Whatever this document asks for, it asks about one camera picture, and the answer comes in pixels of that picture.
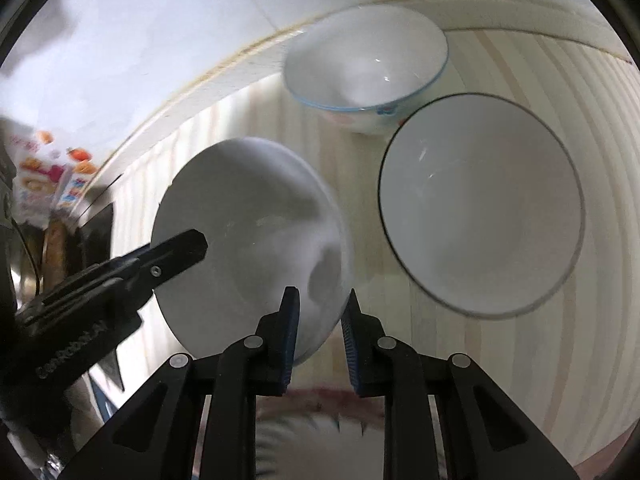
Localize plain white bowl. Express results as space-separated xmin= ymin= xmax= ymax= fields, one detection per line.
xmin=152 ymin=138 xmax=352 ymax=363

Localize white bowl dark rim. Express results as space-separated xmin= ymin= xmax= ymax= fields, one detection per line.
xmin=378 ymin=93 xmax=586 ymax=318

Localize white bowl blue rim dots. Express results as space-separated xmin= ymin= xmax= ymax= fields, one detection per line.
xmin=282 ymin=4 xmax=449 ymax=136

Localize colourful fruit wall sticker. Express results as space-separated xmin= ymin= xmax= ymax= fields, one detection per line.
xmin=6 ymin=126 xmax=106 ymax=229

